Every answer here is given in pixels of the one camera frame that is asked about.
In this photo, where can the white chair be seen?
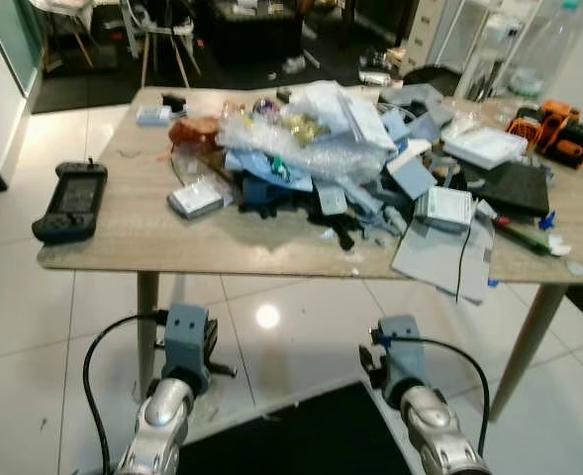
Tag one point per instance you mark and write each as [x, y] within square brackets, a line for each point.
[162, 30]

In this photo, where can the clear bubble wrap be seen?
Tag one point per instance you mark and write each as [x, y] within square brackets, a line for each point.
[291, 148]

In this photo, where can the square white box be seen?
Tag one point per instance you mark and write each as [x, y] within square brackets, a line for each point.
[445, 209]

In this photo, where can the orange and black tool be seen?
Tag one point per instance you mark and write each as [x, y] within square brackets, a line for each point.
[558, 129]

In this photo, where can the black handheld game console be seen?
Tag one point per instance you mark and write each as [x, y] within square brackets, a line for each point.
[71, 201]

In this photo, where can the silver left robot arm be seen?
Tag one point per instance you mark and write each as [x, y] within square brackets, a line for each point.
[157, 426]

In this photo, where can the flat black box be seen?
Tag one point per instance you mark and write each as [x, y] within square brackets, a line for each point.
[514, 188]

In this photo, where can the light wooden table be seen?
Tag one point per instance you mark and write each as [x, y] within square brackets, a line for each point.
[123, 237]

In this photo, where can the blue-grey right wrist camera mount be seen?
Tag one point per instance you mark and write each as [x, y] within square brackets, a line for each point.
[403, 356]

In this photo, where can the small pale blue packet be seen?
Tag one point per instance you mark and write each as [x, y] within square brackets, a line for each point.
[153, 115]

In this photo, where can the orange-brown crumpled wrapper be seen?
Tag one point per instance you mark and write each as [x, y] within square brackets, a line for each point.
[194, 132]

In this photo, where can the clear plastic bottle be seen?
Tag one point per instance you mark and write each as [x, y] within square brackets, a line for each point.
[543, 49]

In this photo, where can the flat white box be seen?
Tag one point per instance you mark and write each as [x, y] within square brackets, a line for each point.
[484, 146]

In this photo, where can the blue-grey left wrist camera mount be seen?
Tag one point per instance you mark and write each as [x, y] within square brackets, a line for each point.
[184, 341]

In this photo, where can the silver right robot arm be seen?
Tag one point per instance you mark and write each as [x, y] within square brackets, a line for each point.
[435, 435]

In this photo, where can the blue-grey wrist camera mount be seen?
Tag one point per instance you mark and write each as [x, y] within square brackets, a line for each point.
[184, 341]
[403, 356]

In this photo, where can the grey paper sheet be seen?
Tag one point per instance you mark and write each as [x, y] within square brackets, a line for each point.
[435, 262]

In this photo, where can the black cabinet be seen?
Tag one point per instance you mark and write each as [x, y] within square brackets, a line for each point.
[256, 30]

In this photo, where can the black floor mat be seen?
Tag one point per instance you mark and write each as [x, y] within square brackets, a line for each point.
[301, 440]

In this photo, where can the green marker pen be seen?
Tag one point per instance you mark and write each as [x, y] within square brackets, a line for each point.
[519, 237]

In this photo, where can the small white labelled box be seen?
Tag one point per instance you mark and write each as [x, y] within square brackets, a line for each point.
[196, 199]

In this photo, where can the grey cardboard box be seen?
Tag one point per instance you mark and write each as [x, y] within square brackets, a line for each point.
[410, 173]

